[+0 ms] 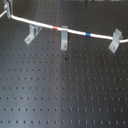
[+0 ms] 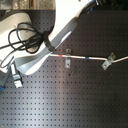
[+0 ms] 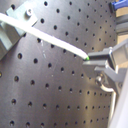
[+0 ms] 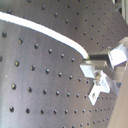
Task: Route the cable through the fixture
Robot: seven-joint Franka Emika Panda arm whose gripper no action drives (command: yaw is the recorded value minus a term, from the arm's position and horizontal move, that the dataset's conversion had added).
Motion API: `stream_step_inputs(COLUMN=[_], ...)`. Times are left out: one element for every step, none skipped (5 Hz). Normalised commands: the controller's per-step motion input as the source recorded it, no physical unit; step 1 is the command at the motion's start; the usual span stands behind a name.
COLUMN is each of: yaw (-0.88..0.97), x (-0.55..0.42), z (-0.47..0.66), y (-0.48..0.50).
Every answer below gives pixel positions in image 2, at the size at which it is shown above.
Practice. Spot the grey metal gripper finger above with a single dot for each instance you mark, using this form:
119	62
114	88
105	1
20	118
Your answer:
16	76

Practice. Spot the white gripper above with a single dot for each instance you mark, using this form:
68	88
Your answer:
8	23

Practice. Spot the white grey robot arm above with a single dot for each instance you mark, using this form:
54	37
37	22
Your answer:
23	49

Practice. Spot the left metal cable clip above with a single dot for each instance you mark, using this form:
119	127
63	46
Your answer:
68	58

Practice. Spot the metal cable clip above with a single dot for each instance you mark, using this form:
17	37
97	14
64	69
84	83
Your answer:
68	58
109	61

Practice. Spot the right metal cable clip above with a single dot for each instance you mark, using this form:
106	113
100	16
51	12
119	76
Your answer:
109	61

